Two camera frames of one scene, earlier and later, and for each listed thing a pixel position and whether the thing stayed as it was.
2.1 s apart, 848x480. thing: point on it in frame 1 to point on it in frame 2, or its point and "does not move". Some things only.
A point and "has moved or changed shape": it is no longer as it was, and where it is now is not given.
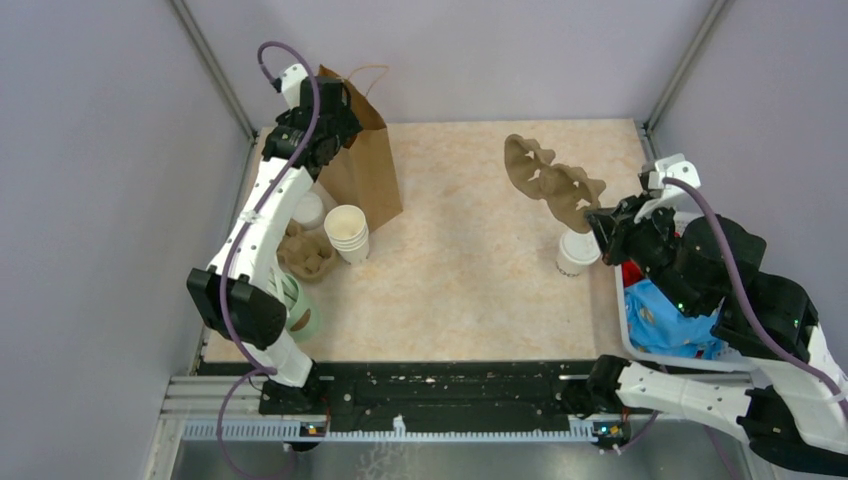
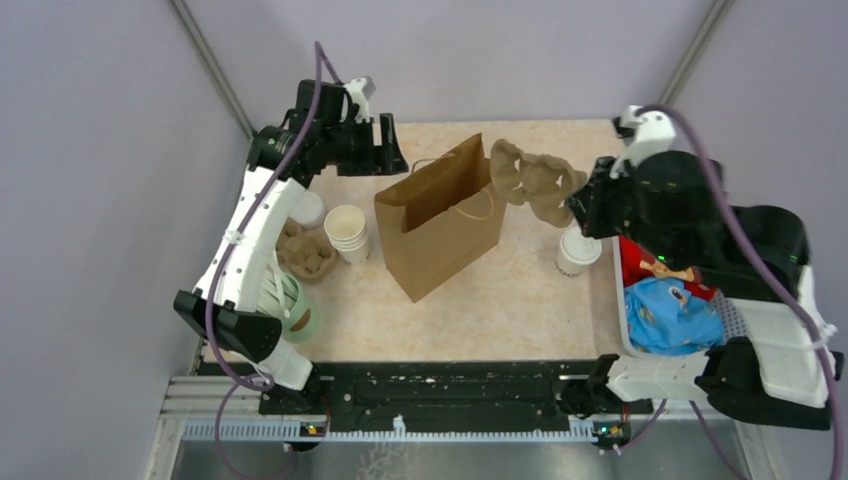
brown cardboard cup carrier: (566, 190) has moved or changed shape
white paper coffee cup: (569, 268) does not move
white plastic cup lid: (579, 247) does not move
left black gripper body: (347, 126) does not move
